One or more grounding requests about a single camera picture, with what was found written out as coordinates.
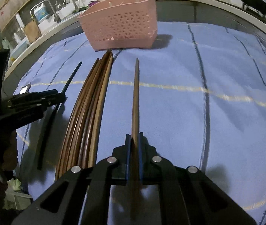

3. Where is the blue checked tablecloth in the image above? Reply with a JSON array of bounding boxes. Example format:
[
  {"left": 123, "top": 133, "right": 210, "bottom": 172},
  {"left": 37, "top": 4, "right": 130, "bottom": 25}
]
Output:
[{"left": 14, "top": 22, "right": 266, "bottom": 224}]

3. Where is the blue-labelled detergent jug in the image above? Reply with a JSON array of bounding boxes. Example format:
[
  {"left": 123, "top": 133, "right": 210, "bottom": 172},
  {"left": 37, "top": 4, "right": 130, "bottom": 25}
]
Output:
[{"left": 33, "top": 3, "right": 49, "bottom": 22}]

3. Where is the chrome kitchen faucet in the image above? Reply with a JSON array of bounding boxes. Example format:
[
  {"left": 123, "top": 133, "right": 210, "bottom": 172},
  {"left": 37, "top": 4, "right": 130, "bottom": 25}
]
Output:
[{"left": 30, "top": 0, "right": 61, "bottom": 23}]

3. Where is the dark wooden chopstick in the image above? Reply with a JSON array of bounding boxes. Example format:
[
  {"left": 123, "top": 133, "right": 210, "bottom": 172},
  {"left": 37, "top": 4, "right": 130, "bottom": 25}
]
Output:
[{"left": 36, "top": 61, "right": 82, "bottom": 171}]

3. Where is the wooden cutting board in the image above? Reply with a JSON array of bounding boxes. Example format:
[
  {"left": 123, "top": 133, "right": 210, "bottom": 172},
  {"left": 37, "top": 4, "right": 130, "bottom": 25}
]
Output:
[{"left": 24, "top": 19, "right": 41, "bottom": 44}]

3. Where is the pink perforated utensil basket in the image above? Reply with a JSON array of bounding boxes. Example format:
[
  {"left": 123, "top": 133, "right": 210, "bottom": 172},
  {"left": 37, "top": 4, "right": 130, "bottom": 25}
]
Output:
[{"left": 78, "top": 0, "right": 157, "bottom": 50}]

